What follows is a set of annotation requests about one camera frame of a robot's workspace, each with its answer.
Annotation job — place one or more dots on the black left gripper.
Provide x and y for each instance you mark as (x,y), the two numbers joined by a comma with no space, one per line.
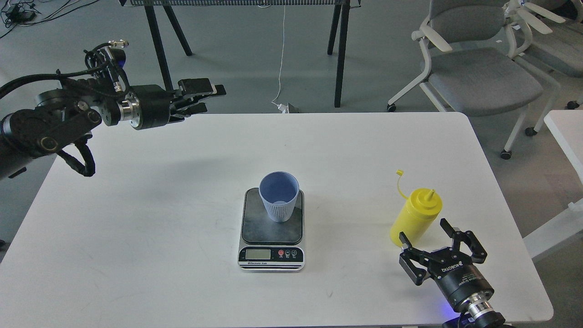
(154,102)

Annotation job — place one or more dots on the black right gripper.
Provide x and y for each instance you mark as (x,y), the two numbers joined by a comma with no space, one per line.
(453,271)

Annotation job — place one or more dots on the yellow squeeze bottle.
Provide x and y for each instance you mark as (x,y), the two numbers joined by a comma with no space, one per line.
(419,211)

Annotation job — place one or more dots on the blue ribbed plastic cup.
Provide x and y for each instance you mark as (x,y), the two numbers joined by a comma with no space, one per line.
(279,192)

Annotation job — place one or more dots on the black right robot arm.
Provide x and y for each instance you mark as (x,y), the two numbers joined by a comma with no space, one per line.
(479,313)

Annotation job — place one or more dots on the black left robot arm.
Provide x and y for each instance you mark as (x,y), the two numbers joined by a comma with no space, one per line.
(62,121)

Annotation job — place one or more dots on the digital kitchen scale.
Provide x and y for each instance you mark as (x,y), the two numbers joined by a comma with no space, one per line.
(269,246)

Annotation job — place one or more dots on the white power adapter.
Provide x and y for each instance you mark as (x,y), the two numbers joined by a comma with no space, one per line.
(287,108)

